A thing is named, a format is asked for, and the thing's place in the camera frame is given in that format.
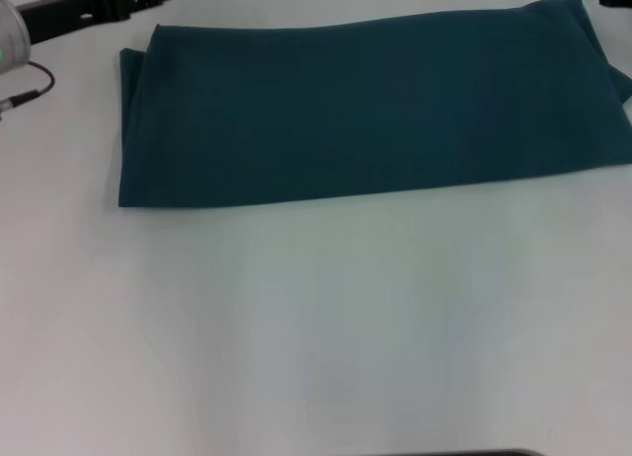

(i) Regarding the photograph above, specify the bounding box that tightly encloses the left gripper cable with plug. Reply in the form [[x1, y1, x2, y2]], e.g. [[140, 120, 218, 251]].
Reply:
[[0, 60, 56, 116]]

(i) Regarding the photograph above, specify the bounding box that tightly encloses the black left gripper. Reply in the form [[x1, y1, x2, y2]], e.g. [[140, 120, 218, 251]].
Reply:
[[14, 0, 172, 46]]

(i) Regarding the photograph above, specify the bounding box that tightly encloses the teal blue printed t-shirt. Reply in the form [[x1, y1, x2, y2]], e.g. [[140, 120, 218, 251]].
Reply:
[[117, 0, 632, 213]]

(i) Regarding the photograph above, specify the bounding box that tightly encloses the dark grey flat panel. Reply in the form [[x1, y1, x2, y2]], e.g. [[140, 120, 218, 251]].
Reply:
[[340, 448, 545, 456]]

